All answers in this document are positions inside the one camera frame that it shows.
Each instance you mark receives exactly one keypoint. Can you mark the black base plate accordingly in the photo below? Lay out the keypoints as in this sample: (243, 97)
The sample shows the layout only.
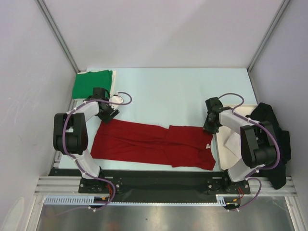
(158, 186)

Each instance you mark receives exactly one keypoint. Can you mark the red t shirt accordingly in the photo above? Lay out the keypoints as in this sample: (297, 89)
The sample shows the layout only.
(176, 146)

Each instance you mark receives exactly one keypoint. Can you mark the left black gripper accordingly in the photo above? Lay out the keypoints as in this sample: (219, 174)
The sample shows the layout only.
(107, 118)

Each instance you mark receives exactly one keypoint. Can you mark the slotted cable duct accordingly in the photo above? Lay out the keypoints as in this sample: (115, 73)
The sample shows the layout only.
(91, 200)

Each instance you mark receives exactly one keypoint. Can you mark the left aluminium frame post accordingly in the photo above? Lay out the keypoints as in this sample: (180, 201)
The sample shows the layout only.
(57, 34)

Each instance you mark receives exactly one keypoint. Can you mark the aluminium front rail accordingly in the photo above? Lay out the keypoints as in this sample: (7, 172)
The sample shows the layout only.
(69, 185)

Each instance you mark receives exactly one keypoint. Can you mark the white tray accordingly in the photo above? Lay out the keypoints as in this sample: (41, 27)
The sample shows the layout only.
(226, 158)

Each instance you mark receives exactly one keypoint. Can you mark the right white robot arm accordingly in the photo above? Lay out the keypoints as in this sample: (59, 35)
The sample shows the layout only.
(258, 144)

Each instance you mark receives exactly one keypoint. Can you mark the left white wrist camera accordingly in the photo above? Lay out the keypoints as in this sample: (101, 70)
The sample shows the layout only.
(116, 100)

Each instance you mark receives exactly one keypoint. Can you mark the aluminium frame post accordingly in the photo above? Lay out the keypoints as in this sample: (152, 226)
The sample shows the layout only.
(269, 32)
(57, 34)

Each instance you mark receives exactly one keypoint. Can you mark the black t shirt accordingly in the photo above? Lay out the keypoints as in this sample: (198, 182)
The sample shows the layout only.
(277, 176)

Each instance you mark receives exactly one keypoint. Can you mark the white t shirt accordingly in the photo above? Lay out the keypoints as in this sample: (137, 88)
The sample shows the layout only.
(233, 143)

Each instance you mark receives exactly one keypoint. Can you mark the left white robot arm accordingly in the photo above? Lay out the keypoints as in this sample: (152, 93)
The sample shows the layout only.
(70, 134)

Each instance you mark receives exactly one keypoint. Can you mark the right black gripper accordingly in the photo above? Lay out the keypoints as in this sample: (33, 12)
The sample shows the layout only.
(206, 127)

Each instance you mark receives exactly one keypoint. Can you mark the folded green t shirt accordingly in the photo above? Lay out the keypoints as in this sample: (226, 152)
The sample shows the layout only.
(92, 84)

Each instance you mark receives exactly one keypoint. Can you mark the right aluminium frame post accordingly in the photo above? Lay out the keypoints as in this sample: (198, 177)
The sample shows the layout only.
(269, 32)

